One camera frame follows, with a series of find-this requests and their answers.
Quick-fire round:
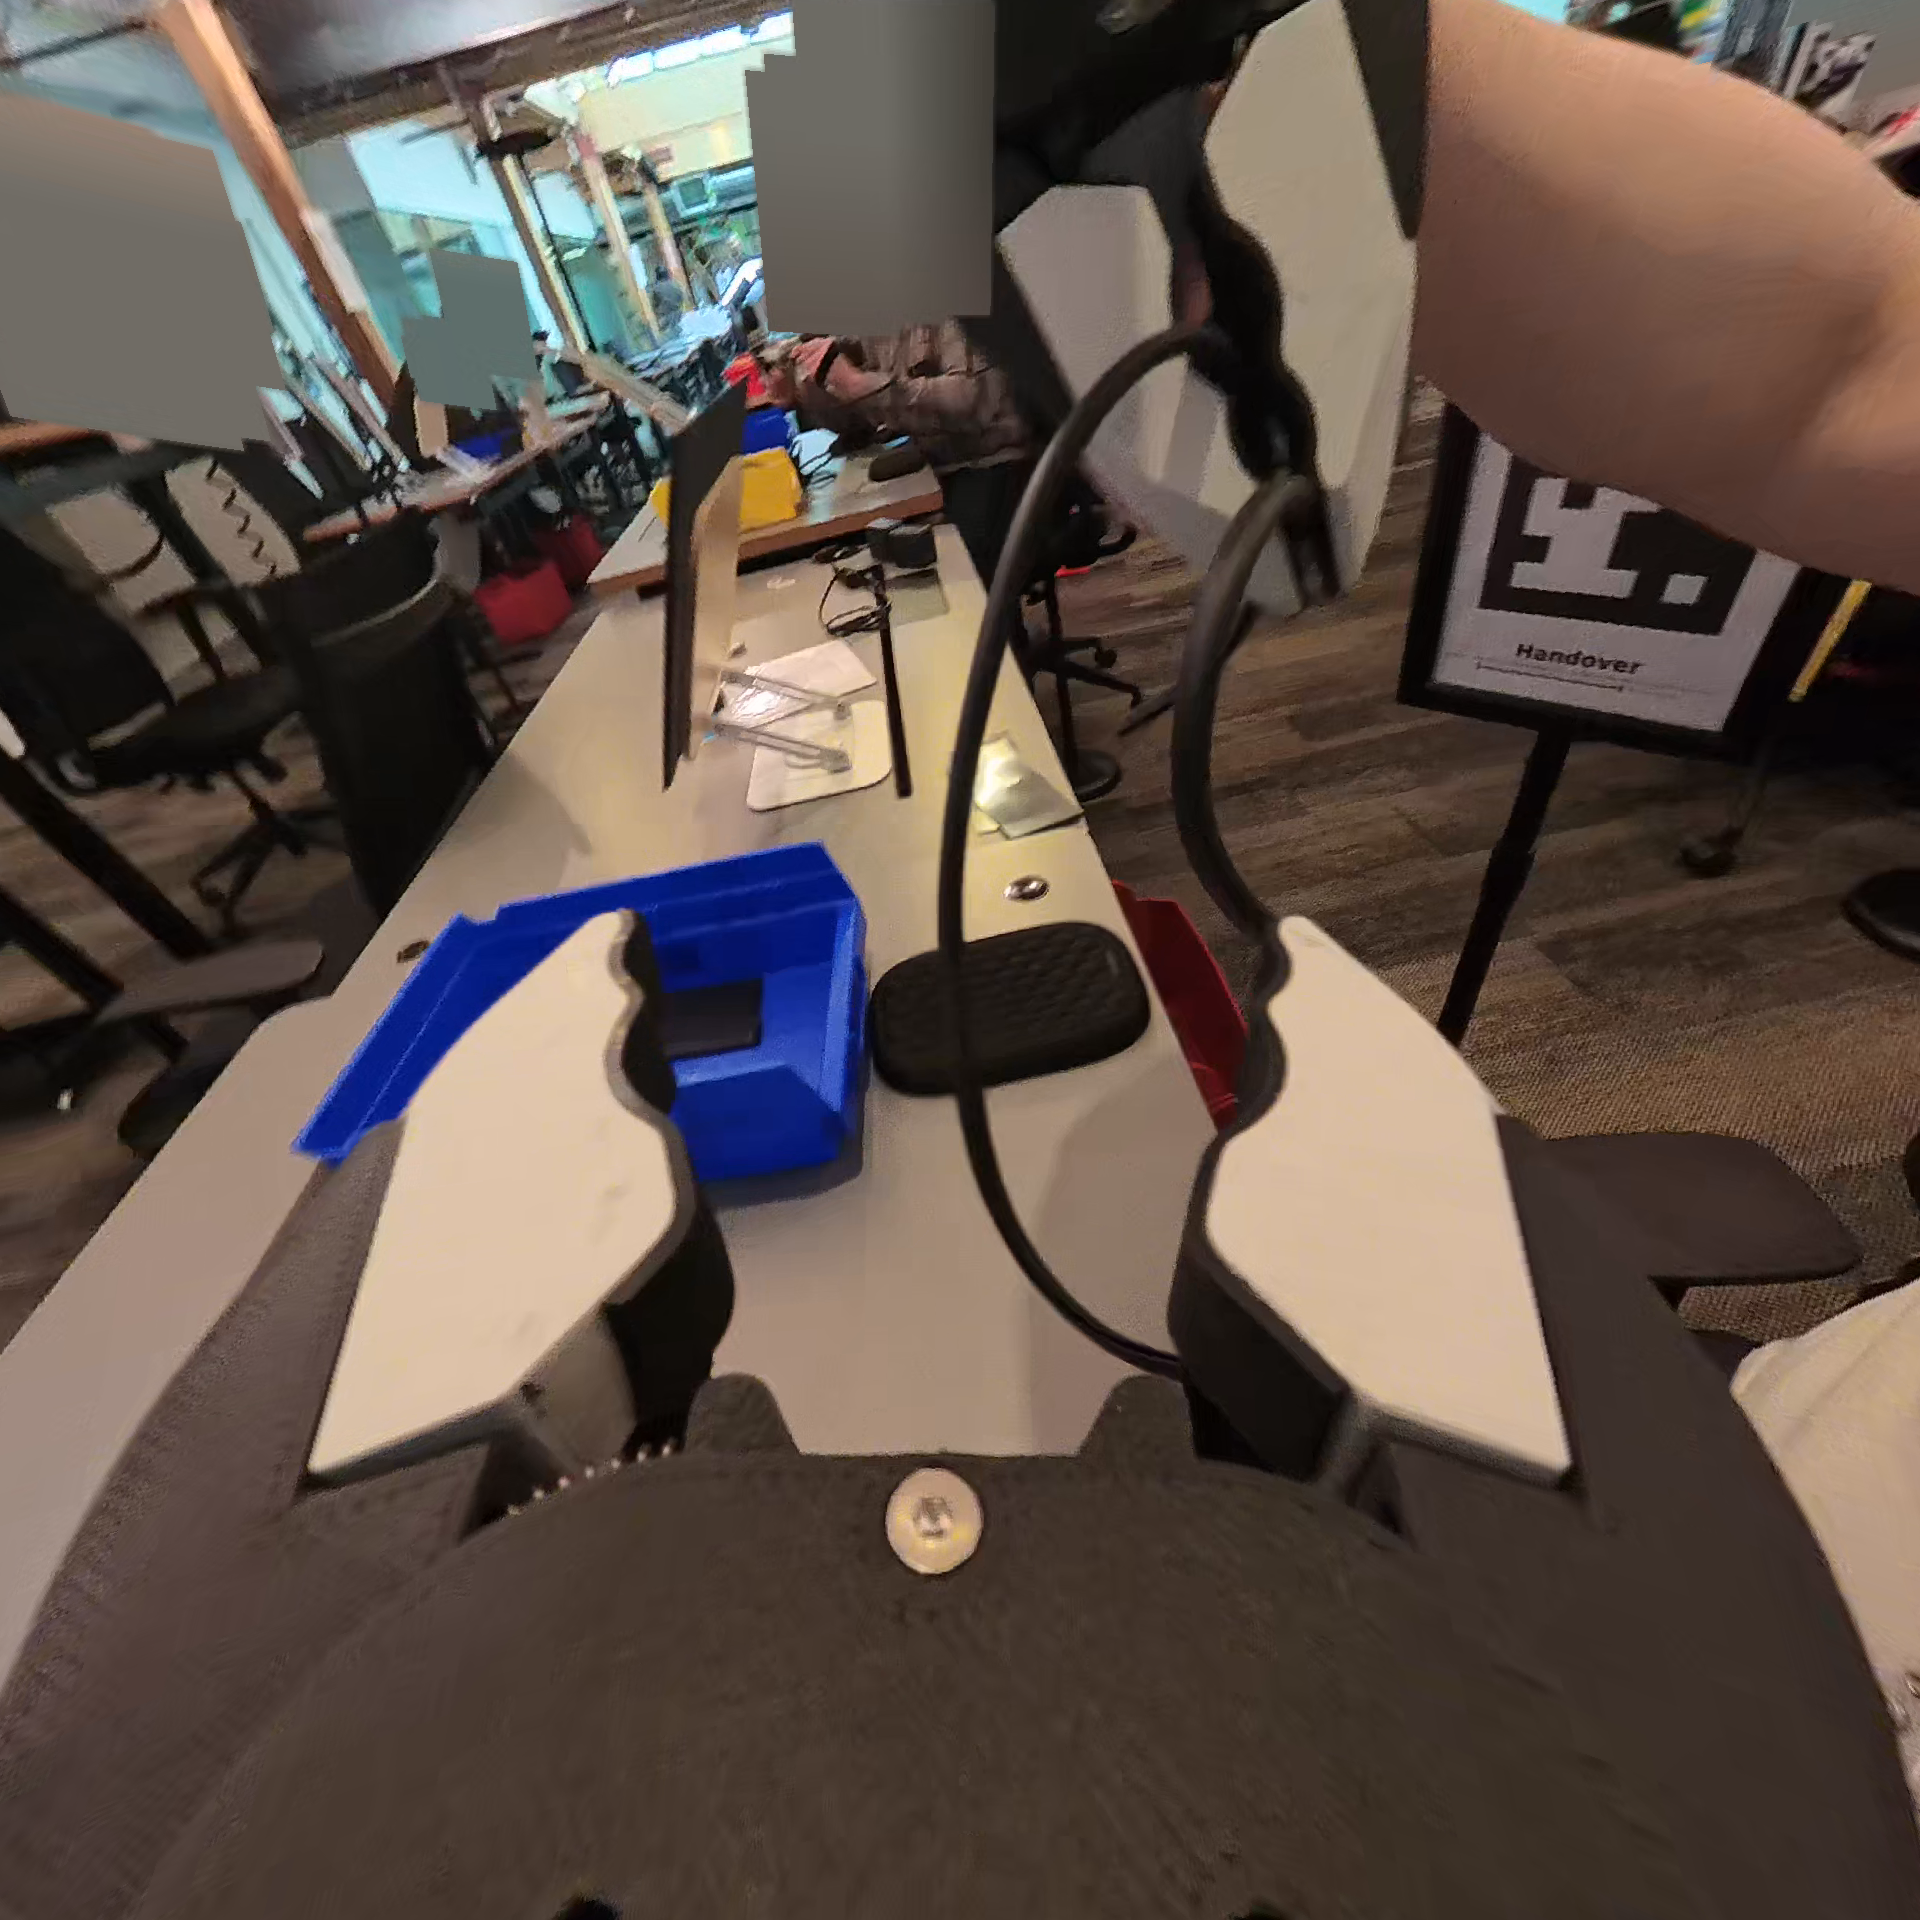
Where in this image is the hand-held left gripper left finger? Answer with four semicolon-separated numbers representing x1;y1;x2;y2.
304;910;738;1488

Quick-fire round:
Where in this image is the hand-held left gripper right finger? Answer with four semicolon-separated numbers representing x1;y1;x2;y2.
1170;914;1575;1490

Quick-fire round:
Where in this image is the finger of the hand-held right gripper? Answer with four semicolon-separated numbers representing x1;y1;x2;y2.
1197;0;1428;601
996;179;1338;620

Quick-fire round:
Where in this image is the blue plastic bin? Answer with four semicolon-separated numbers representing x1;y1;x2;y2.
292;841;873;1187

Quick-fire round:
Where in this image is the black cable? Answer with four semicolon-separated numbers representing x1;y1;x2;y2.
937;321;1338;1373

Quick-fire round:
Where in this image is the person's right forearm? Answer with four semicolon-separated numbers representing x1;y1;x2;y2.
1410;0;1920;588

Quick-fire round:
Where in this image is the wood-edged desk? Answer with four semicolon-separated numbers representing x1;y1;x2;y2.
585;449;949;601

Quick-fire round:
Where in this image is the grey desk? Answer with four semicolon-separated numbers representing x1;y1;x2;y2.
0;561;1224;1668

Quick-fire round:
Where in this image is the red plastic bin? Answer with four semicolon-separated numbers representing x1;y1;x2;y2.
1113;883;1250;1129

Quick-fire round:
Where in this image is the yellow storage bin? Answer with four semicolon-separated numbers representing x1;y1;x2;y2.
653;449;805;530

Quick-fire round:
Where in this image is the black textured wrist rest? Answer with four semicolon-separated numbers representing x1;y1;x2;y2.
870;918;1155;1097

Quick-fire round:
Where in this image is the black white marker sign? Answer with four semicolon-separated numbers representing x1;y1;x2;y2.
1394;402;1810;1052

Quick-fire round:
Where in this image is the black upright rod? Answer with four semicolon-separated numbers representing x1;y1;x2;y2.
874;592;919;800

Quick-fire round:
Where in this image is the silver foil packet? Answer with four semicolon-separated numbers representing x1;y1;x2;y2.
973;731;1086;839

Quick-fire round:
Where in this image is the red storage bin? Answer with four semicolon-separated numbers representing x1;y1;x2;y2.
476;558;580;649

